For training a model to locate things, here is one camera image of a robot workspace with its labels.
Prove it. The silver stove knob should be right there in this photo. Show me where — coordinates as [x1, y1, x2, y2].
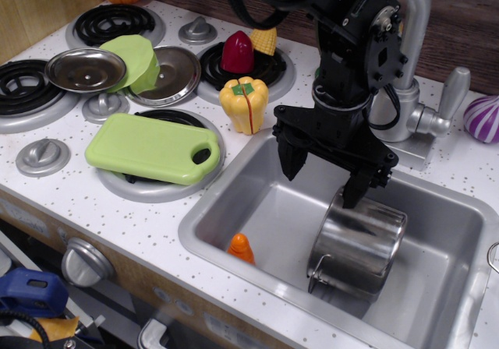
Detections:
[178, 16, 218, 45]
[16, 139, 71, 178]
[82, 93, 129, 124]

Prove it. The green plastic bowl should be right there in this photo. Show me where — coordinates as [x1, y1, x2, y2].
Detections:
[100, 34, 160, 94]

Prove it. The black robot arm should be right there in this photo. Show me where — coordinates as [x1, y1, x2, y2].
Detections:
[228, 0, 407, 209]

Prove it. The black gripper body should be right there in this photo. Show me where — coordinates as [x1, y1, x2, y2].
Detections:
[272, 105, 398, 188]

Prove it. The coil burner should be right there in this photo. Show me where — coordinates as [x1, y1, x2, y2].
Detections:
[97, 109, 225, 203]
[1, 59, 80, 134]
[65, 4, 166, 48]
[196, 42, 296, 105]

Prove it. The green plastic cutting board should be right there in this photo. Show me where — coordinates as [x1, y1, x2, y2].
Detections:
[85, 114, 221, 185]

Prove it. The silver stove knob middle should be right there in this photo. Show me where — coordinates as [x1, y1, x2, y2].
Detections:
[82, 93, 129, 124]

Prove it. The steel pot lid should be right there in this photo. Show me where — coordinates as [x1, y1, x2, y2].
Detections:
[126, 46, 201, 108]

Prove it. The silver stove knob front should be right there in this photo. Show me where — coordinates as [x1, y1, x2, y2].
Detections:
[16, 139, 71, 178]

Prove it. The red toy pepper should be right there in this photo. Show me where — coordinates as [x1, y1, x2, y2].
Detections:
[220, 30, 254, 74]

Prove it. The far left coil burner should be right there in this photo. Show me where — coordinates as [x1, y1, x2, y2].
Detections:
[1, 59, 80, 134]

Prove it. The front coil burner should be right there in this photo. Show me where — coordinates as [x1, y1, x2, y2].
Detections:
[97, 109, 225, 203]

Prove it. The silver oven door handle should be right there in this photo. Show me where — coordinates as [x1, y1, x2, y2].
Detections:
[137, 319, 170, 349]

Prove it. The stainless steel pot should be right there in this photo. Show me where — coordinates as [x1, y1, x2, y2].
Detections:
[307, 189, 408, 302]

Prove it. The blue clamp tool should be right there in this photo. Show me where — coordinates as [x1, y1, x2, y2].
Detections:
[1, 268, 69, 318]

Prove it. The back right coil burner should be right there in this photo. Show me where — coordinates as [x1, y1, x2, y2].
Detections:
[196, 42, 296, 105]

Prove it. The black cable loop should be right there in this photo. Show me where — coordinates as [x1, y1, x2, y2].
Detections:
[221, 0, 292, 30]

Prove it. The orange toy carrot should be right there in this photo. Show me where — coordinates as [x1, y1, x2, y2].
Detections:
[227, 233, 256, 265]

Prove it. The small steel plate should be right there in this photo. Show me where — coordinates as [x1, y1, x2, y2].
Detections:
[44, 48, 126, 93]

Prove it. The silver toy faucet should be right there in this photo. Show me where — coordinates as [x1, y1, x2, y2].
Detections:
[372, 0, 471, 171]

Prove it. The yellow toy corn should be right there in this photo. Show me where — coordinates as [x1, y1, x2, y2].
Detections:
[249, 27, 278, 56]

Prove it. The wire rack handle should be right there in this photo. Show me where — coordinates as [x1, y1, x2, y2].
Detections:
[487, 241, 499, 273]

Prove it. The yellow toy bell pepper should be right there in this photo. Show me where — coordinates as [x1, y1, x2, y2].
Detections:
[218, 76, 269, 136]

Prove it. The silver oven front knob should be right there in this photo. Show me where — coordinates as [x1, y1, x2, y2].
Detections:
[62, 238, 115, 287]

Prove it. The purple striped toy onion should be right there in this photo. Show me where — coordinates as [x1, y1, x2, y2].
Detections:
[463, 95, 498, 144]

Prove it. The grey toy sink basin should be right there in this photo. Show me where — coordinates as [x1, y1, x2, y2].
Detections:
[179, 130, 498, 348]

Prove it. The silver stove knob back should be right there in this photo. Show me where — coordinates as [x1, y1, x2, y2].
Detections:
[178, 16, 218, 45]

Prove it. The back left coil burner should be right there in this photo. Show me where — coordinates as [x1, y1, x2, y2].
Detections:
[65, 4, 166, 48]

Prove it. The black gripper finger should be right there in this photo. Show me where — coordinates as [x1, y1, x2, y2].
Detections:
[278, 135, 308, 181]
[342, 171, 370, 209]

